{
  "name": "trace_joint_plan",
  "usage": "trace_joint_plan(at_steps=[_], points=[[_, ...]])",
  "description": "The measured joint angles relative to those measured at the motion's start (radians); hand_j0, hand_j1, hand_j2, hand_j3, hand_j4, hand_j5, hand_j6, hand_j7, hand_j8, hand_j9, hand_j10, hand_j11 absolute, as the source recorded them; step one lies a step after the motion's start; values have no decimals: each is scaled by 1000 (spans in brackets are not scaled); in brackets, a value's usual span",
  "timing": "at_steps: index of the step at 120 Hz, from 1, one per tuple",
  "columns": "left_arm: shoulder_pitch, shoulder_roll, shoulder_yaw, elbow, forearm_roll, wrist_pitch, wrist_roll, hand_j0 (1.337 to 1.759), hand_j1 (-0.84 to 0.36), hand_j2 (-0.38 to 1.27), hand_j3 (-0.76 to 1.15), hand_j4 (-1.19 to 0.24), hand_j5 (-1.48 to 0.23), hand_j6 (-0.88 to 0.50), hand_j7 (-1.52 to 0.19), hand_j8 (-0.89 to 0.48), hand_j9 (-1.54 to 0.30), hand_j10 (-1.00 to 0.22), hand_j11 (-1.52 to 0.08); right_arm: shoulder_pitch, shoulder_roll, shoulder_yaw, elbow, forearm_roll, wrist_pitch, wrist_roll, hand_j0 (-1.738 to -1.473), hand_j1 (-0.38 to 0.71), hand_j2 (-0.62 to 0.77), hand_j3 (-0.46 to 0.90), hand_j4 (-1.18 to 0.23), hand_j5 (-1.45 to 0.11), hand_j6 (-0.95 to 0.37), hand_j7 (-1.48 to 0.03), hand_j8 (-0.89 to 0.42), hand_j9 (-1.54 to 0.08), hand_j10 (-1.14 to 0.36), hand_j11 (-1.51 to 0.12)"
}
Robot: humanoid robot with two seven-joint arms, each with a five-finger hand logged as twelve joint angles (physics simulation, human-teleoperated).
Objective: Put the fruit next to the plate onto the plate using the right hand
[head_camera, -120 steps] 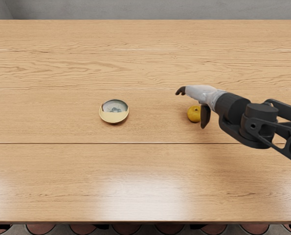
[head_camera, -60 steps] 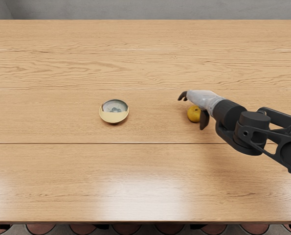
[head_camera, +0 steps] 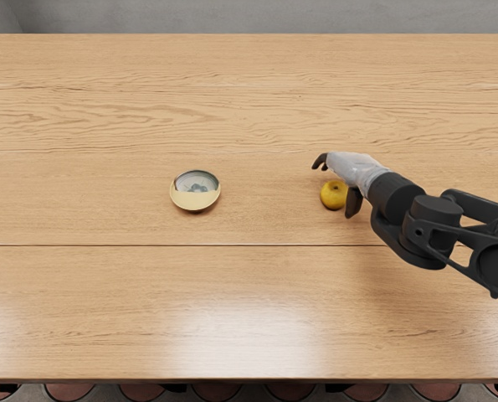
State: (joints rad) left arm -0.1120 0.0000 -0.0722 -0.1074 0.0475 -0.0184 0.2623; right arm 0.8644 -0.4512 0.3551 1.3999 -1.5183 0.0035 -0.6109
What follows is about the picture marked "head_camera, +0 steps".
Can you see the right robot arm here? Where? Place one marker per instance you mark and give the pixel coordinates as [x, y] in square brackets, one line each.
[424, 222]

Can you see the cream plate with printed pattern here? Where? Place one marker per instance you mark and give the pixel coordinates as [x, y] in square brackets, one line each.
[195, 190]

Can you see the yellow round fruit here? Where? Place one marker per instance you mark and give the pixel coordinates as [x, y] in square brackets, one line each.
[333, 196]

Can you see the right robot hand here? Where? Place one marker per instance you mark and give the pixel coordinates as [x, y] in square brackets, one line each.
[353, 166]

